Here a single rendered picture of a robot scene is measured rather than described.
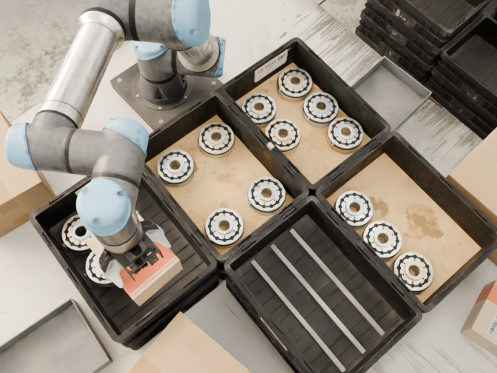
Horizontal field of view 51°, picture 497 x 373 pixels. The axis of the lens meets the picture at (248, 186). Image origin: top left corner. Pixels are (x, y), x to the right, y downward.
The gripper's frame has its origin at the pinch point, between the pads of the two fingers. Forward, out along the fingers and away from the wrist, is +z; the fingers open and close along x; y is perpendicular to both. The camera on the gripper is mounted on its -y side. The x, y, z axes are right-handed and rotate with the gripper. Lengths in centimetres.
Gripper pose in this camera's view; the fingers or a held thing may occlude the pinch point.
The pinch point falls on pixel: (134, 254)
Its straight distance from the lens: 111.8
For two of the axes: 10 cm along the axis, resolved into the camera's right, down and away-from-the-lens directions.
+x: 7.3, -6.2, 2.8
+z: -0.3, 3.8, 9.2
